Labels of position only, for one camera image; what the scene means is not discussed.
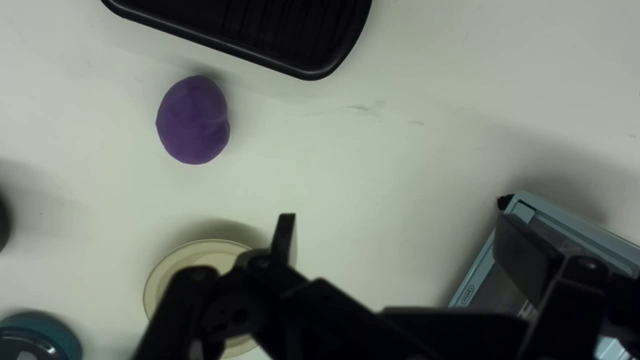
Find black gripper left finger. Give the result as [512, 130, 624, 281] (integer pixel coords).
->
[131, 212, 316, 360]

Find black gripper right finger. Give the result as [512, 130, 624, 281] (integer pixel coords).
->
[494, 212, 640, 360]

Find light blue toaster oven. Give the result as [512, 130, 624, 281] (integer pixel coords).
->
[445, 189, 640, 360]

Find beige bowl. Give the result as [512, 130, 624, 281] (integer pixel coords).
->
[142, 235, 269, 360]

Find purple ball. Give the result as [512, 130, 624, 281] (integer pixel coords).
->
[154, 74, 234, 165]

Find black baking tray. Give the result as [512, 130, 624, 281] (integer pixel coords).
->
[97, 0, 375, 82]

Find teal lidded pan grey handle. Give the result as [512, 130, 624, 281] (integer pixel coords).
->
[0, 309, 85, 360]

